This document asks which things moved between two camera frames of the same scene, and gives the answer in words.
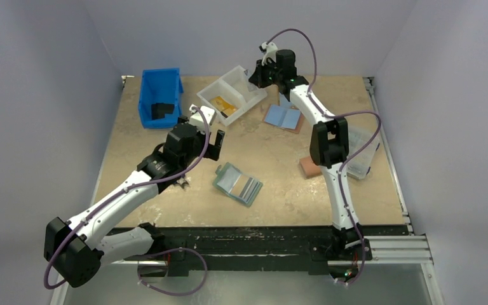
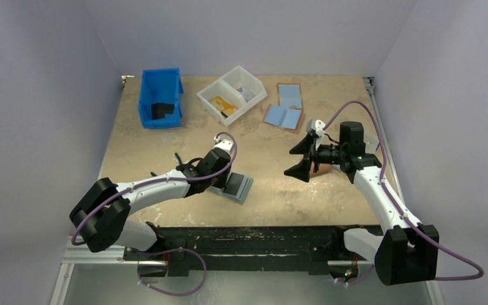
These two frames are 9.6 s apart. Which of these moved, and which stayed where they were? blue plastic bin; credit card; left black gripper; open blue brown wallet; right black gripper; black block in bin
Moved: credit card; left black gripper; right black gripper
Stayed: blue plastic bin; open blue brown wallet; black block in bin
